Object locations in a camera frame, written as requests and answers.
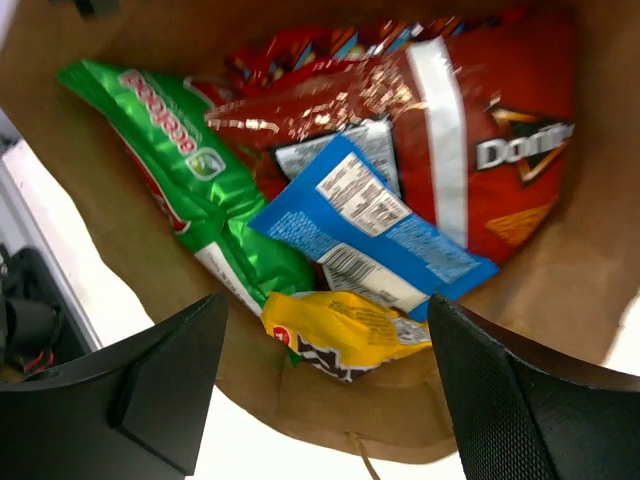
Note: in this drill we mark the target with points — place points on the red patterned snack bag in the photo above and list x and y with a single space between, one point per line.
294 55

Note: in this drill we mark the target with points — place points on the green snack bag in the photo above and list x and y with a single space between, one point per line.
204 190

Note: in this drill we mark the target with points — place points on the red Doritos chip bag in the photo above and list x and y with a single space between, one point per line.
470 130

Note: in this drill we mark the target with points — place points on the blue snack bar wrapper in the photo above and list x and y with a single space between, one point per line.
340 213

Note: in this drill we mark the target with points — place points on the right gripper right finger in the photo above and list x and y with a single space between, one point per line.
521 410

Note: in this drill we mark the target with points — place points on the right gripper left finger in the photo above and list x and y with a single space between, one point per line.
133 410

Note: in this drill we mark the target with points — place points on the yellow M&M's candy packet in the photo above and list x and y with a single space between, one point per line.
342 333

